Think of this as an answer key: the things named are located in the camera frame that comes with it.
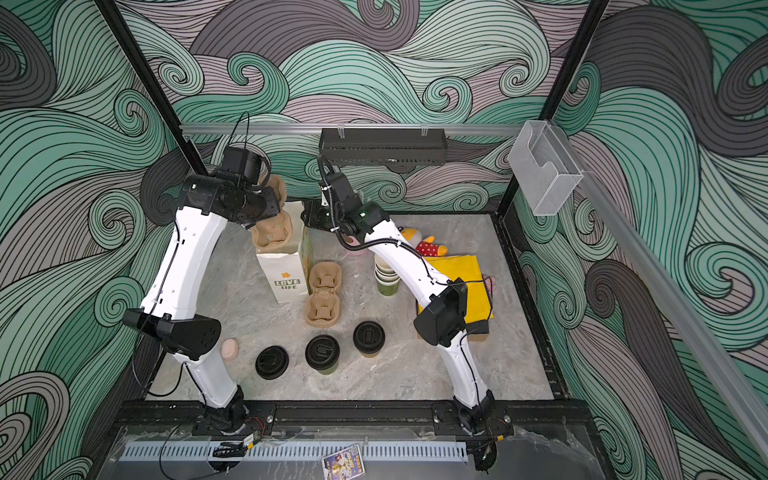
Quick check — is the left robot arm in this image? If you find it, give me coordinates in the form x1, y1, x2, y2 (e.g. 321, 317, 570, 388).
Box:
122, 146, 281, 434

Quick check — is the white paper bag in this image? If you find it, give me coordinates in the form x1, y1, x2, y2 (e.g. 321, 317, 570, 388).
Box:
257, 201, 312, 304

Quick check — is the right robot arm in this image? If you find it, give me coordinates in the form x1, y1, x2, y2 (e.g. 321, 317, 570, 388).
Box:
310, 161, 495, 435

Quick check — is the colourful card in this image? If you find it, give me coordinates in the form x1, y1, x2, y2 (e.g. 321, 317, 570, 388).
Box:
322, 444, 366, 480

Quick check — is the stack of black lids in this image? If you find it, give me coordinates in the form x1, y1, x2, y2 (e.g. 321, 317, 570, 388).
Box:
254, 345, 289, 380

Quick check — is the yellow plush toy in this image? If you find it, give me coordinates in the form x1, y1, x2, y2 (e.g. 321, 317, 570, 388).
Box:
400, 228, 448, 257

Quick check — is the yellow napkin stack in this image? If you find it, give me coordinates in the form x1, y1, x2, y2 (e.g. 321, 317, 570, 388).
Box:
425, 255, 492, 324

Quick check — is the clear acrylic wall holder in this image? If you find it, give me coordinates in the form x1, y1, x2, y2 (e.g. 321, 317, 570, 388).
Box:
508, 120, 583, 217

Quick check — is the black wall shelf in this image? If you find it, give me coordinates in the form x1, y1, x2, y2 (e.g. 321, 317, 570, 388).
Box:
319, 127, 448, 166

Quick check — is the brown cardboard cup carrier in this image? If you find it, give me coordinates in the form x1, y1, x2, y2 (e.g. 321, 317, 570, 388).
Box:
305, 261, 343, 328

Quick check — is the stack of paper cups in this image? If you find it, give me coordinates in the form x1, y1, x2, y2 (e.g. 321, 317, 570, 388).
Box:
374, 255, 400, 296

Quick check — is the pink small object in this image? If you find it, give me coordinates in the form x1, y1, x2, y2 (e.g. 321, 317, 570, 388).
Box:
220, 338, 240, 362

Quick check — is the black cup lid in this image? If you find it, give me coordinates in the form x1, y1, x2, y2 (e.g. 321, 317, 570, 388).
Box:
353, 321, 386, 353
305, 334, 340, 371

